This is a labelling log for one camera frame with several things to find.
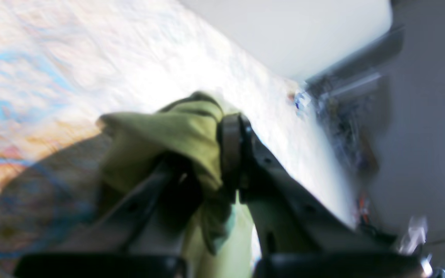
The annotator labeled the green t-shirt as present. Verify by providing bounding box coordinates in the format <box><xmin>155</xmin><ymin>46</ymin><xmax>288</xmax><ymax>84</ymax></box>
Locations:
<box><xmin>98</xmin><ymin>92</ymin><xmax>254</xmax><ymax>278</ymax></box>

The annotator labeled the patterned tablecloth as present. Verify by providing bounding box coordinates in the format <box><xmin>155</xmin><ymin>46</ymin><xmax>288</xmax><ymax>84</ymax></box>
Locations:
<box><xmin>0</xmin><ymin>0</ymin><xmax>355</xmax><ymax>278</ymax></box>

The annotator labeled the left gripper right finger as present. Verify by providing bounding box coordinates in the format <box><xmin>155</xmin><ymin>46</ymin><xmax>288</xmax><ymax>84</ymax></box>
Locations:
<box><xmin>219</xmin><ymin>114</ymin><xmax>424</xmax><ymax>278</ymax></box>

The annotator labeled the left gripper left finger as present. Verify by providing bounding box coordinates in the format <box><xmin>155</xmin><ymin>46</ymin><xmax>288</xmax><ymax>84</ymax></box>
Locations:
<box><xmin>16</xmin><ymin>154</ymin><xmax>202</xmax><ymax>278</ymax></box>

